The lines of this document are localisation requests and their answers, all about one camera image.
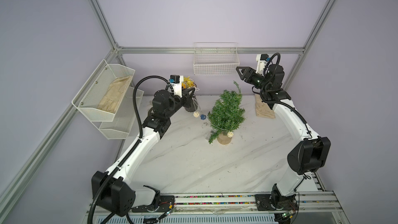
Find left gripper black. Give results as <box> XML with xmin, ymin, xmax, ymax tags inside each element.
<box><xmin>165</xmin><ymin>88</ymin><xmax>194</xmax><ymax>120</ymax></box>

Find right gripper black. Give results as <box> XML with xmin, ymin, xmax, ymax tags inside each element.
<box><xmin>237</xmin><ymin>67</ymin><xmax>271</xmax><ymax>93</ymax></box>

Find string lights with white balls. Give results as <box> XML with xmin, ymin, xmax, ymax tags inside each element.
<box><xmin>193</xmin><ymin>98</ymin><xmax>234</xmax><ymax>138</ymax></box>

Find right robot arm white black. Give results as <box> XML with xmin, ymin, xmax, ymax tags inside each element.
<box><xmin>236</xmin><ymin>53</ymin><xmax>331</xmax><ymax>210</ymax></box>

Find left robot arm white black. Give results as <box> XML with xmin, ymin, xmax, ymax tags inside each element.
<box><xmin>87</xmin><ymin>75</ymin><xmax>195</xmax><ymax>224</ymax></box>

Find small green christmas tree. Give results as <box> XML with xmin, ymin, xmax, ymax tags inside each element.
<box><xmin>207</xmin><ymin>81</ymin><xmax>245</xmax><ymax>144</ymax></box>

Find yellow sunflower bouquet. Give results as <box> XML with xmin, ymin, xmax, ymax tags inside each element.
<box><xmin>181</xmin><ymin>76</ymin><xmax>197</xmax><ymax>89</ymax></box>

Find beige glove on table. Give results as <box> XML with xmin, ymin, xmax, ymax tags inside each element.
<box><xmin>255</xmin><ymin>94</ymin><xmax>275</xmax><ymax>119</ymax></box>

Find beige glove in basket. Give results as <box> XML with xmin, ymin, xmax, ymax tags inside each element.
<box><xmin>97</xmin><ymin>75</ymin><xmax>133</xmax><ymax>114</ymax></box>

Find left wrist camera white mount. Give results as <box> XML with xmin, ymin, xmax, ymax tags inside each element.
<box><xmin>169</xmin><ymin>75</ymin><xmax>183</xmax><ymax>97</ymax></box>

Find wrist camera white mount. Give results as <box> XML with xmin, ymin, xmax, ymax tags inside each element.
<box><xmin>256</xmin><ymin>54</ymin><xmax>269</xmax><ymax>75</ymax></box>
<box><xmin>169</xmin><ymin>75</ymin><xmax>183</xmax><ymax>97</ymax></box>

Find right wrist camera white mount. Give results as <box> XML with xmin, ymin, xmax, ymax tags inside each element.
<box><xmin>256</xmin><ymin>54</ymin><xmax>269</xmax><ymax>75</ymax></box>

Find white wire basket back wall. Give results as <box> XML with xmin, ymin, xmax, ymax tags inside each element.
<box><xmin>193</xmin><ymin>42</ymin><xmax>240</xmax><ymax>76</ymax></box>

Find aluminium frame profile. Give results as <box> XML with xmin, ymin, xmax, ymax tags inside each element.
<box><xmin>1</xmin><ymin>0</ymin><xmax>336</xmax><ymax>213</ymax></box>

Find lower white mesh wall basket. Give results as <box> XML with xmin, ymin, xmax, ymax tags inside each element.
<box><xmin>93</xmin><ymin>87</ymin><xmax>136</xmax><ymax>140</ymax></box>

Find white mesh wall basket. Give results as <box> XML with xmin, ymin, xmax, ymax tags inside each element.
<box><xmin>93</xmin><ymin>87</ymin><xmax>136</xmax><ymax>140</ymax></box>
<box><xmin>72</xmin><ymin>60</ymin><xmax>135</xmax><ymax>122</ymax></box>

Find upper white mesh wall basket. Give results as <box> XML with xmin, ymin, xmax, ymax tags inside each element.
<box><xmin>72</xmin><ymin>60</ymin><xmax>135</xmax><ymax>122</ymax></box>

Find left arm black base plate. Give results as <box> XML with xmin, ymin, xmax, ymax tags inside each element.
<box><xmin>130</xmin><ymin>195</ymin><xmax>175</xmax><ymax>213</ymax></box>

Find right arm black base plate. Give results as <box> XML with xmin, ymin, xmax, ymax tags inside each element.
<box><xmin>255</xmin><ymin>194</ymin><xmax>298</xmax><ymax>211</ymax></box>

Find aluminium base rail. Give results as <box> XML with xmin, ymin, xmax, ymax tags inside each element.
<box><xmin>92</xmin><ymin>191</ymin><xmax>350</xmax><ymax>224</ymax></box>

